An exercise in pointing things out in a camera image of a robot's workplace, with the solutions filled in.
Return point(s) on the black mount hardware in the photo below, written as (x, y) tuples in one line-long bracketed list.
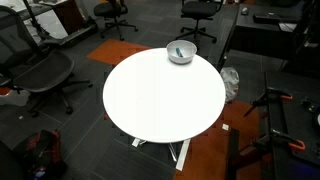
[(310, 106)]

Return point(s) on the black mesh office chair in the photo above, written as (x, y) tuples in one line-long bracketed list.
[(43, 71)]

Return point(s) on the white plastic floor object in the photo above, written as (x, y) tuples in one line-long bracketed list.
[(15, 98)]

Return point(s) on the red and black backpack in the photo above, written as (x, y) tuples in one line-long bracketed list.
[(43, 150)]

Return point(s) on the small white paper scrap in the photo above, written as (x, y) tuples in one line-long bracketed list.
[(225, 127)]

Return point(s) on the black keyboard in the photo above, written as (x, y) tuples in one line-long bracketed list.
[(266, 18)]

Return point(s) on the grey computer mouse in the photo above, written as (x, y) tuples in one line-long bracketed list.
[(245, 11)]

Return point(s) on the black upright post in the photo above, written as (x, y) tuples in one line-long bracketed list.
[(233, 153)]

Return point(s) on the brown wooden cabinet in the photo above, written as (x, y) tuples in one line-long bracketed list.
[(68, 16)]

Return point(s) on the black workbench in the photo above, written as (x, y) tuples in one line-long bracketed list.
[(293, 156)]

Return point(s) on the black standing desk frame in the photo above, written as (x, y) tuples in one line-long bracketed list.
[(71, 36)]

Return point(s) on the black office desk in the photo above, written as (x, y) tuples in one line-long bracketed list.
[(260, 38)]

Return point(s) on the teal and black marker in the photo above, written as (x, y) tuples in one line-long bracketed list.
[(179, 52)]

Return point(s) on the white round bowl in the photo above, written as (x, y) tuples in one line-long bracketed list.
[(188, 55)]

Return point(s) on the black armless office chair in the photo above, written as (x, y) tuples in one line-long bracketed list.
[(198, 8)]

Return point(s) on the white metal table base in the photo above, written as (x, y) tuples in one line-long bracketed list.
[(184, 153)]

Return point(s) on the white crumpled plastic bag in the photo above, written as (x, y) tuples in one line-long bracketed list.
[(230, 81)]

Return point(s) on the black office chair with armrests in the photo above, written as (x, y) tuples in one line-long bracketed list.
[(110, 9)]

